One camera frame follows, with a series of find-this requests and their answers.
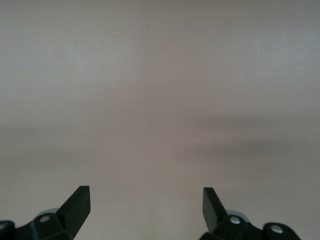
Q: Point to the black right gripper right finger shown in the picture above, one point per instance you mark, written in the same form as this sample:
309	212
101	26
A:
212	210

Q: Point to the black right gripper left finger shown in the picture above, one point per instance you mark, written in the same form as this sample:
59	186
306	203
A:
72	212

